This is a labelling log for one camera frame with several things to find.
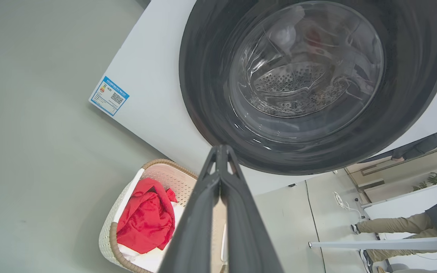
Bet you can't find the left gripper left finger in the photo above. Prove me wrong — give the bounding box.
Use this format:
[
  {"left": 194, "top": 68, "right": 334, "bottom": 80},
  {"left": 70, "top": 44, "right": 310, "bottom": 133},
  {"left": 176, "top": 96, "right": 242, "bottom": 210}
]
[{"left": 158, "top": 145, "right": 223, "bottom": 273}]

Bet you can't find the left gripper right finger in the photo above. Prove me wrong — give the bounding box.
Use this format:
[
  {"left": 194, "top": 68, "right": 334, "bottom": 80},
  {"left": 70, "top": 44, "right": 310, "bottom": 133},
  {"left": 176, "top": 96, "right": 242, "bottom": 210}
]
[{"left": 220, "top": 145, "right": 284, "bottom": 273}]

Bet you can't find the white woven laundry basket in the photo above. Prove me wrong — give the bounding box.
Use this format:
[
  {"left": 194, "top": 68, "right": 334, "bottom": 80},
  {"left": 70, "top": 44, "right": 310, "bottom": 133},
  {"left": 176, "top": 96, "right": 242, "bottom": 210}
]
[{"left": 98, "top": 158, "right": 228, "bottom": 273}]

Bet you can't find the red garment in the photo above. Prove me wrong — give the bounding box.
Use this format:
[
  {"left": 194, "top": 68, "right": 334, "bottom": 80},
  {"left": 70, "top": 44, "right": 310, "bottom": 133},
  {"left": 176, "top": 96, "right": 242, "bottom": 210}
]
[{"left": 116, "top": 177, "right": 178, "bottom": 254}]

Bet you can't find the white table bar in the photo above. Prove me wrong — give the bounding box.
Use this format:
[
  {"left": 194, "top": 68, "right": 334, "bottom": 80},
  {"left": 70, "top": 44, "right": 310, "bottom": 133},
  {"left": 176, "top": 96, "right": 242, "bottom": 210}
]
[{"left": 309, "top": 235, "right": 437, "bottom": 249}]

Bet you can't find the round black washer door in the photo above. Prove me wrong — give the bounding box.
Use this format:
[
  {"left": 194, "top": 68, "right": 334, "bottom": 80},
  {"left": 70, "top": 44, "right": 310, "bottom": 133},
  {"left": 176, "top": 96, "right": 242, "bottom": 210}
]
[{"left": 179, "top": 0, "right": 437, "bottom": 176}]

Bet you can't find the person in khaki trousers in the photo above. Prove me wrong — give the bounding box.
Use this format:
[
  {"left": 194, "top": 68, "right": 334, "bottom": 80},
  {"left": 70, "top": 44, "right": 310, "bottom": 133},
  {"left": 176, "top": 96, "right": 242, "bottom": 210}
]
[{"left": 351, "top": 195, "right": 437, "bottom": 273}]

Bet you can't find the blue energy label sticker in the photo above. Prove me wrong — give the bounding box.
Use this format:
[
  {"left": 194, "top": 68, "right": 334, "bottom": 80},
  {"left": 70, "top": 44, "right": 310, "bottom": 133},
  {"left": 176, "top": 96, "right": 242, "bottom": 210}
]
[{"left": 88, "top": 76, "right": 130, "bottom": 116}]

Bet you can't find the white front-load washing machine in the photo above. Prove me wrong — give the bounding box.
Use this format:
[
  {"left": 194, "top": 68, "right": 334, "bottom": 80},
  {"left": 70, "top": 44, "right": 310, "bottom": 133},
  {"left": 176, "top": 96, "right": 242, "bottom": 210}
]
[{"left": 88, "top": 0, "right": 437, "bottom": 198}]

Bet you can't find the white low cabinet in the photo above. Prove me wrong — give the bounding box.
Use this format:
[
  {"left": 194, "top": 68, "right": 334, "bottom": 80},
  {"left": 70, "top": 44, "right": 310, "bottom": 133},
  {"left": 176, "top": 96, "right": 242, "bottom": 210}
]
[{"left": 363, "top": 177, "right": 437, "bottom": 220}]

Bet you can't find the green potted plant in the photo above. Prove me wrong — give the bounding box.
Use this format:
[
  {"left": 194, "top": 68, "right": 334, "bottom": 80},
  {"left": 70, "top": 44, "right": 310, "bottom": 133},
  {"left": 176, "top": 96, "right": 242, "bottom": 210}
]
[{"left": 411, "top": 173, "right": 437, "bottom": 192}]

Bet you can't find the white coiled cable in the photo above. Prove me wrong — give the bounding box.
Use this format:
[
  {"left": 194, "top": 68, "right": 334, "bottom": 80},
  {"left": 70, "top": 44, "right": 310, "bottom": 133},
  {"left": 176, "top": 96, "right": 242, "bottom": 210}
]
[{"left": 333, "top": 191, "right": 362, "bottom": 220}]

